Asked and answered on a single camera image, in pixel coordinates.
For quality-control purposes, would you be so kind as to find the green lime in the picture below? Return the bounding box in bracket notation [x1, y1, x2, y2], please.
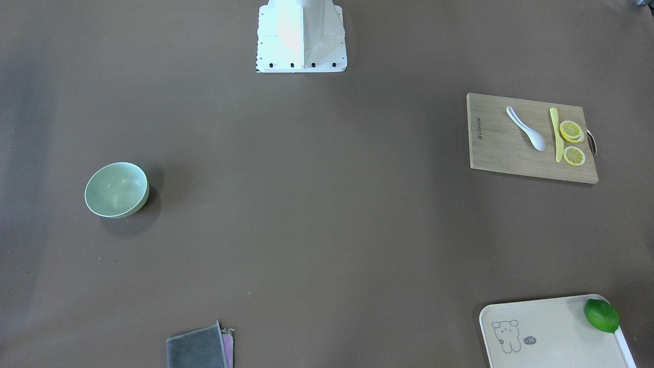
[583, 298, 620, 334]

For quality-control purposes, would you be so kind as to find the lower lemon slice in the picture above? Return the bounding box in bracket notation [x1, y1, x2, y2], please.
[562, 145, 586, 166]

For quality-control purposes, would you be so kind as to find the light green bowl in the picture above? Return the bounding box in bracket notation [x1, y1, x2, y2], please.
[84, 162, 150, 219]

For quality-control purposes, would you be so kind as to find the grey folded cloth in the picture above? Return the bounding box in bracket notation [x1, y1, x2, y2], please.
[166, 321, 235, 367]

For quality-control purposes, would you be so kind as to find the upper lemon slice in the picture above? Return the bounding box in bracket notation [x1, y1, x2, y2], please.
[559, 120, 586, 144]

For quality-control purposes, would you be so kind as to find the cream rabbit tray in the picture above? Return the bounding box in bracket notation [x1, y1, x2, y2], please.
[479, 294, 636, 367]

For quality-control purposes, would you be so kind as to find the lemon slice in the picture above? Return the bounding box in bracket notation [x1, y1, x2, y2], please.
[559, 120, 586, 144]
[562, 145, 586, 166]

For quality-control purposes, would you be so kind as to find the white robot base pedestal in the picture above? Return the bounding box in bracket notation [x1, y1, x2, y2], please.
[255, 1, 348, 73]

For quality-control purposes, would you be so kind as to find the bamboo cutting board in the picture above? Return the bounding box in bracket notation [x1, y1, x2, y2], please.
[466, 93, 599, 184]

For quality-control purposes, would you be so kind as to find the white plastic spoon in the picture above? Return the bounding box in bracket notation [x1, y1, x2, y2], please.
[505, 106, 546, 152]

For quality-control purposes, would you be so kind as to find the yellow plastic knife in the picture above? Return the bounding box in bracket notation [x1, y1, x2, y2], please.
[549, 107, 565, 163]

